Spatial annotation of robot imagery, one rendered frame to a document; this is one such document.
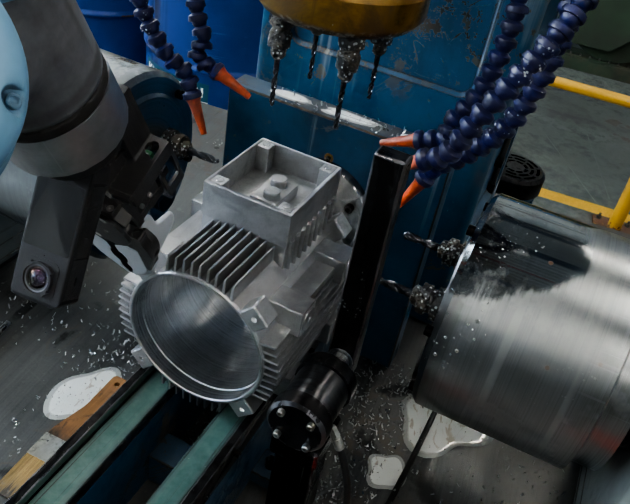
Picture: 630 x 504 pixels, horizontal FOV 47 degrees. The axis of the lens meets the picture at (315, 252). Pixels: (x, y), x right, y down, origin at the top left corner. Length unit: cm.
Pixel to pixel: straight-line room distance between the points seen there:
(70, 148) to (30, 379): 55
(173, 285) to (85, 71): 39
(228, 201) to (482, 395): 31
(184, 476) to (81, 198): 32
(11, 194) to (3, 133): 67
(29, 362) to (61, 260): 48
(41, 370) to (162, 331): 25
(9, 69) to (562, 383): 56
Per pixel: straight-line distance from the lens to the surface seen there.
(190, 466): 76
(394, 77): 97
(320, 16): 69
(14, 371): 101
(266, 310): 67
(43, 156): 50
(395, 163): 60
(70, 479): 75
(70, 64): 45
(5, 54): 26
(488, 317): 69
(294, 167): 81
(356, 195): 90
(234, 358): 82
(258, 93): 92
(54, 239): 56
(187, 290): 84
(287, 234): 70
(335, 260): 76
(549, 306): 69
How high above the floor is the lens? 153
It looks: 36 degrees down
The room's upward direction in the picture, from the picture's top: 11 degrees clockwise
